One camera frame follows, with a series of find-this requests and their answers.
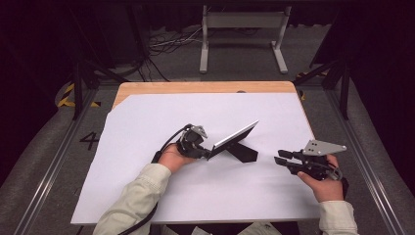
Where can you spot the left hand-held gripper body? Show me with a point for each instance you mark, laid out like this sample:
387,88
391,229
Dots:
191,143

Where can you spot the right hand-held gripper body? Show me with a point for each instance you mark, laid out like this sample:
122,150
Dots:
318,163

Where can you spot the person's left hand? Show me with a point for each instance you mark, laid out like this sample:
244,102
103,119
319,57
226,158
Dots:
173,160

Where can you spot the person's right hand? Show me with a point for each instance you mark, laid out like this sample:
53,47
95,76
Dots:
326,191

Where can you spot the white paper sheet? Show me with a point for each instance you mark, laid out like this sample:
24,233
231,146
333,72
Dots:
179,111

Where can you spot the wooden table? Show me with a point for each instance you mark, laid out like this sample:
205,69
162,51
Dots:
195,87

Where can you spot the yellow and black floor tape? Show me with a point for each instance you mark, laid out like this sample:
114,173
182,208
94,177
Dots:
67,94
303,96

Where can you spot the black tripod stand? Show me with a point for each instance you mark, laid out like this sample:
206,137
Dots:
78,84
344,88

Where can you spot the grey metal stand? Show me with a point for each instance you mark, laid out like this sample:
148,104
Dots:
243,20

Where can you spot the aluminium floor rail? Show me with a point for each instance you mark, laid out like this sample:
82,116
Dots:
368,176
49,176

